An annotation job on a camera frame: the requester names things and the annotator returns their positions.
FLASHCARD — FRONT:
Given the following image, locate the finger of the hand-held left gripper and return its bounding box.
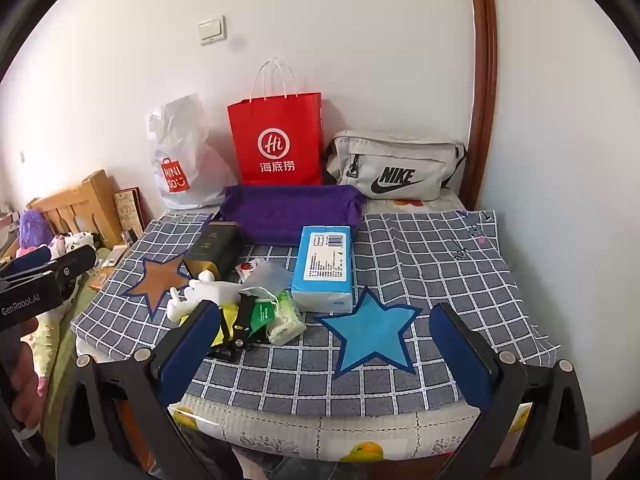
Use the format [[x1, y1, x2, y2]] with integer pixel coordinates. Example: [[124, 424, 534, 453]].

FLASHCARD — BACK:
[[0, 244, 97, 288]]

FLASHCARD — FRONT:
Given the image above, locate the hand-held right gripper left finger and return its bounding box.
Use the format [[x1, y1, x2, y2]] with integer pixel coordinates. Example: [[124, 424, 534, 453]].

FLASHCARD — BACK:
[[57, 300, 223, 480]]

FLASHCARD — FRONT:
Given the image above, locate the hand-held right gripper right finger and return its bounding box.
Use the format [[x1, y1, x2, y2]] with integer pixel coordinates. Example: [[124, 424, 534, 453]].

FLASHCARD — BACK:
[[429, 302, 593, 480]]

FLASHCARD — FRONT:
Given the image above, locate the yellow pouch with black straps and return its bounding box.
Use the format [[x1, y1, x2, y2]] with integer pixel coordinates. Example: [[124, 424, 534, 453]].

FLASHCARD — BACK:
[[207, 292, 261, 363]]

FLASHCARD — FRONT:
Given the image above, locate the white plush toy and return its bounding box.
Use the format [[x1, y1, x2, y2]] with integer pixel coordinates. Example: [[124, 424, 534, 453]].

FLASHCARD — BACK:
[[167, 270, 251, 322]]

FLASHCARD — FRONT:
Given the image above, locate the green wet wipes pack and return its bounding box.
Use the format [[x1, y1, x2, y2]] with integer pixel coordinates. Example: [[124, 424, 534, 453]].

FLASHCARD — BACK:
[[267, 290, 307, 346]]

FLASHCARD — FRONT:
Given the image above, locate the purple fabric storage box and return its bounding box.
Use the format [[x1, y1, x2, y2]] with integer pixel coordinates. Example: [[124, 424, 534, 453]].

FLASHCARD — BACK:
[[218, 184, 366, 248]]

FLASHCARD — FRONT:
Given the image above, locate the person's left hand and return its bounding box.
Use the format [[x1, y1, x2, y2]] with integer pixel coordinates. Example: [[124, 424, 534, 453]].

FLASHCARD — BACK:
[[0, 320, 42, 411]]

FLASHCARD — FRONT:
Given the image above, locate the white remote control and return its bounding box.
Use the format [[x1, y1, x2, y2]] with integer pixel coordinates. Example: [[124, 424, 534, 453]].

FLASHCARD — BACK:
[[100, 245, 128, 268]]

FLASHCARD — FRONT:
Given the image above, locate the green floral bed sheet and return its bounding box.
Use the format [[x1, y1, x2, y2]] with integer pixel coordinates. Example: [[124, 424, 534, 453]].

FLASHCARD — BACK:
[[30, 245, 121, 441]]

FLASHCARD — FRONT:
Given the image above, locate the purple plush toy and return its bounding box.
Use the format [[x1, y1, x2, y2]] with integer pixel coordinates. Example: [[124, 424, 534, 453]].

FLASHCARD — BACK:
[[17, 210, 53, 251]]

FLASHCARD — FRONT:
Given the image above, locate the wooden headboard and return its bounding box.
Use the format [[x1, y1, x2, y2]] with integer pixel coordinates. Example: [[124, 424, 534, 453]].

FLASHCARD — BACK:
[[27, 170, 126, 251]]

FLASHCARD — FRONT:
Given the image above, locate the green sachet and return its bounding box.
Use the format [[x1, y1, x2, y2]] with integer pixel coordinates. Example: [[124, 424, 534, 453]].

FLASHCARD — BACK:
[[248, 300, 281, 346]]

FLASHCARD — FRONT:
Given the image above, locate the brown patterned book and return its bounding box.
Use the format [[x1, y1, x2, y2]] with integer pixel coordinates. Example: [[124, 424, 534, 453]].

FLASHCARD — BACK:
[[114, 187, 148, 241]]

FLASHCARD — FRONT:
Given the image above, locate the small red white packet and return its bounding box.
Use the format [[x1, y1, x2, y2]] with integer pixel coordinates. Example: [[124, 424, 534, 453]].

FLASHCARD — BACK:
[[235, 257, 266, 283]]

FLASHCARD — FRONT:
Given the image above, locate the dark tea tin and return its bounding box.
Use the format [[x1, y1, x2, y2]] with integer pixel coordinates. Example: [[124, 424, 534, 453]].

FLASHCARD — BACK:
[[182, 220, 243, 281]]

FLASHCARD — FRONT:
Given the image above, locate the grey checked blanket with stars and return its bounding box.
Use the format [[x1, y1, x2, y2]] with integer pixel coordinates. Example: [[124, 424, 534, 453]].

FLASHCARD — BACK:
[[70, 207, 561, 418]]

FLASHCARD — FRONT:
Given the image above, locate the clear plastic bag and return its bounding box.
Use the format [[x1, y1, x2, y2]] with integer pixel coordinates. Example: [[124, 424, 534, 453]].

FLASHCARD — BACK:
[[245, 257, 293, 301]]

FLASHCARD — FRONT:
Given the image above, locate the blue tissue pack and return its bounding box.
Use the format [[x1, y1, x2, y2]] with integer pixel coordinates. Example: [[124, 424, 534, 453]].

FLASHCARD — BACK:
[[291, 225, 355, 312]]

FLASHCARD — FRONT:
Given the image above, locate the white plastic shopping bag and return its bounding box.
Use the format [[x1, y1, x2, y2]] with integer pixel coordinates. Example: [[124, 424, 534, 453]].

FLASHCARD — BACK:
[[145, 92, 240, 211]]

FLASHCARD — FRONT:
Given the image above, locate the grey waist bag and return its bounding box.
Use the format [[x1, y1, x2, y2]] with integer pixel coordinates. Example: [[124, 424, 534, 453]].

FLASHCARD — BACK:
[[325, 130, 468, 202]]

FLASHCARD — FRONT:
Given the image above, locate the red paper bag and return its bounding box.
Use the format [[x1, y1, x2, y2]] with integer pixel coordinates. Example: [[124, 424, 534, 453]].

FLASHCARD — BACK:
[[227, 57, 323, 187]]

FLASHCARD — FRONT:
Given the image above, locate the brown wooden door frame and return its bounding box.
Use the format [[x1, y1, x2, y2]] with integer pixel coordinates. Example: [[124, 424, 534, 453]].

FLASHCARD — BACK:
[[460, 0, 501, 211]]

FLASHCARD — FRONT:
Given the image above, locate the white light switch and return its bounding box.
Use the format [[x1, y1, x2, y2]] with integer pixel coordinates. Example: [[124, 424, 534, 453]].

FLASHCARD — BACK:
[[197, 16, 227, 45]]

